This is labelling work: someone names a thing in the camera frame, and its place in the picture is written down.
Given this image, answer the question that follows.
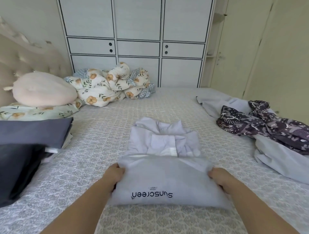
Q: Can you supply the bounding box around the white wardrobe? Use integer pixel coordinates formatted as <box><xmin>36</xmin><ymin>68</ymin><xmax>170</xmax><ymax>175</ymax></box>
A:
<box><xmin>55</xmin><ymin>0</ymin><xmax>217</xmax><ymax>89</ymax></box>

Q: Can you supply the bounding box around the light lavender sunscreen jacket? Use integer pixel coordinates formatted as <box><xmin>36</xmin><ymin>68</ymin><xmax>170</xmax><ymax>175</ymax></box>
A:
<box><xmin>107</xmin><ymin>117</ymin><xmax>233</xmax><ymax>211</ymax></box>

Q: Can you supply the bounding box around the person's right hand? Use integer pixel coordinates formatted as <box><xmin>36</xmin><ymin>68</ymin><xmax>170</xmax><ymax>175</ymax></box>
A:
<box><xmin>208</xmin><ymin>167</ymin><xmax>242</xmax><ymax>194</ymax></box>

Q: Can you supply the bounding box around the grey printed t-shirt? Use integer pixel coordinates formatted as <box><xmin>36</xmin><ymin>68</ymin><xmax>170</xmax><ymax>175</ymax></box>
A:
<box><xmin>0</xmin><ymin>117</ymin><xmax>74</xmax><ymax>150</ymax></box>

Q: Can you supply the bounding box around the floral bunched quilt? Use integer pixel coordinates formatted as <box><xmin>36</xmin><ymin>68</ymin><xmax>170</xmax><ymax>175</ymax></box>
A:
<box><xmin>75</xmin><ymin>67</ymin><xmax>156</xmax><ymax>100</ymax></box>

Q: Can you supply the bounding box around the pink plush pillow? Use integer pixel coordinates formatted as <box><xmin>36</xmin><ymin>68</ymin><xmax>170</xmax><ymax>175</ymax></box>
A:
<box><xmin>3</xmin><ymin>71</ymin><xmax>79</xmax><ymax>108</ymax></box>

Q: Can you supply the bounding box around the white printed t-shirt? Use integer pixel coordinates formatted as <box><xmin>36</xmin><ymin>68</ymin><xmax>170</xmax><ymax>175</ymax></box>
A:
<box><xmin>46</xmin><ymin>131</ymin><xmax>74</xmax><ymax>155</ymax></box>

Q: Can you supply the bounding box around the floral pillow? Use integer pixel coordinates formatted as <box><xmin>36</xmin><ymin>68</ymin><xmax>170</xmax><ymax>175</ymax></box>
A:
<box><xmin>0</xmin><ymin>99</ymin><xmax>85</xmax><ymax>121</ymax></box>

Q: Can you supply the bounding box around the white door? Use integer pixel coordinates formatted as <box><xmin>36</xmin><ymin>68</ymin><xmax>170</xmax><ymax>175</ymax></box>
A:
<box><xmin>200</xmin><ymin>0</ymin><xmax>309</xmax><ymax>123</ymax></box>

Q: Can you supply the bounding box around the dark purple patterned garment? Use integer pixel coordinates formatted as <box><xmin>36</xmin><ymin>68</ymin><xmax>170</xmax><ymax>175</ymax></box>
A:
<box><xmin>216</xmin><ymin>100</ymin><xmax>309</xmax><ymax>156</ymax></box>

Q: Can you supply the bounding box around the person's left forearm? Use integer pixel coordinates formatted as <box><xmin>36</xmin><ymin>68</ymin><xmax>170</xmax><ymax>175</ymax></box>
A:
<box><xmin>41</xmin><ymin>179</ymin><xmax>117</xmax><ymax>234</ymax></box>

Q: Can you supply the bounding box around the beige tufted headboard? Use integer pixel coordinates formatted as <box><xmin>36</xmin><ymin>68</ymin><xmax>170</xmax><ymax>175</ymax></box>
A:
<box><xmin>0</xmin><ymin>17</ymin><xmax>74</xmax><ymax>109</ymax></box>

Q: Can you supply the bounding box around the bed with grey patterned sheet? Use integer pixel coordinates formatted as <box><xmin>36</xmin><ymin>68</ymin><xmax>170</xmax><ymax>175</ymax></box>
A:
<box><xmin>0</xmin><ymin>87</ymin><xmax>309</xmax><ymax>234</ymax></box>

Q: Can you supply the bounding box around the person's right forearm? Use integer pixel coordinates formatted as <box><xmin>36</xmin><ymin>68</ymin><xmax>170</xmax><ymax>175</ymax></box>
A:
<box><xmin>227</xmin><ymin>182</ymin><xmax>300</xmax><ymax>234</ymax></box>

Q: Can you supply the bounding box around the person's left hand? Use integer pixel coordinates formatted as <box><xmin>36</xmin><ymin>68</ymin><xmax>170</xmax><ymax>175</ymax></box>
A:
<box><xmin>100</xmin><ymin>163</ymin><xmax>127</xmax><ymax>190</ymax></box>

